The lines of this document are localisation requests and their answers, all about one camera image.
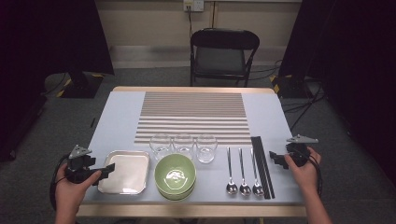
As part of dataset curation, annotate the white square plate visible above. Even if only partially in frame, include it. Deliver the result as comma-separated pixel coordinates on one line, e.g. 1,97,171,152
97,149,151,196

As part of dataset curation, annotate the person's left hand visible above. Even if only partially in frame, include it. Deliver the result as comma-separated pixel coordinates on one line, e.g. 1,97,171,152
54,162,103,204

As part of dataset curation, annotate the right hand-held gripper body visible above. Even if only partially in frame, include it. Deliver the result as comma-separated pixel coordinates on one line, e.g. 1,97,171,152
285,133,319,168

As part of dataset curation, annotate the right hand-held gripper black cable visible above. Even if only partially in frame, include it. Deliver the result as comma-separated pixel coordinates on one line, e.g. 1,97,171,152
307,153,323,197

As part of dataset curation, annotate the left hand-held gripper black cable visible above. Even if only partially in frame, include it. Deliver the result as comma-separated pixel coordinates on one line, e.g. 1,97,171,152
49,153,71,213

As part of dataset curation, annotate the row of black chopsticks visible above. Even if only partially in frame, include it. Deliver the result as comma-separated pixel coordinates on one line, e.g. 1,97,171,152
250,135,276,201

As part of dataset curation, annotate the metal spoon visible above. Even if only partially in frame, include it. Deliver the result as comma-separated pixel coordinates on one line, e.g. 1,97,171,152
249,147,265,197
237,147,252,197
225,147,239,196

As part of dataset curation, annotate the white wall socket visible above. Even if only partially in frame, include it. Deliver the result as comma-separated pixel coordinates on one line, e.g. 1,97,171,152
182,0,205,13

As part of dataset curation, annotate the black folding chair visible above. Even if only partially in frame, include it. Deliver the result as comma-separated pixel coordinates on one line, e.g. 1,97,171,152
190,27,261,88

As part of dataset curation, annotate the black plugged wall cable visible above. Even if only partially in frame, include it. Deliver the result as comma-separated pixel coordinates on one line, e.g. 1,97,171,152
186,5,194,40

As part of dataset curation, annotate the black curtain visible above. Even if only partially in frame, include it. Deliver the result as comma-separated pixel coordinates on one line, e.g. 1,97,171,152
277,0,396,188
0,0,115,94

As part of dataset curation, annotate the black floor cable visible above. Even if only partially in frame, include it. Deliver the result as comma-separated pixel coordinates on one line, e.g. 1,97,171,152
281,78,326,132
248,59,283,82
40,73,68,96

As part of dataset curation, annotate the dark low block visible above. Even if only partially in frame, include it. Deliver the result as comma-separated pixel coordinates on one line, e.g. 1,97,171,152
0,92,49,162

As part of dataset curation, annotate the striped woven placemat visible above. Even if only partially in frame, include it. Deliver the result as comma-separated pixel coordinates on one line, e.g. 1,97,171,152
134,91,252,147

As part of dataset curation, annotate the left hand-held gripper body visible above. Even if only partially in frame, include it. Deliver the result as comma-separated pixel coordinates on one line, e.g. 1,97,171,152
64,144,101,185

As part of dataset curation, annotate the black stand base hazard tape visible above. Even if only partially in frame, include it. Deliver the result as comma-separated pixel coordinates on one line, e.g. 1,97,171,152
270,74,314,100
56,70,105,100

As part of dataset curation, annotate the clear drinking glass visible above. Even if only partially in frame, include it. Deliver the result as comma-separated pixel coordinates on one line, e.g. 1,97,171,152
195,133,219,164
148,133,173,161
172,133,195,160

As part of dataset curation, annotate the person's right hand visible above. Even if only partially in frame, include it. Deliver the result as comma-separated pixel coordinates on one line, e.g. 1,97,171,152
283,147,322,195

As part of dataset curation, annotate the hand-held gripper black cable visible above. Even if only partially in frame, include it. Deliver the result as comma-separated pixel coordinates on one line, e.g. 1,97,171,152
307,153,323,197
49,153,71,213

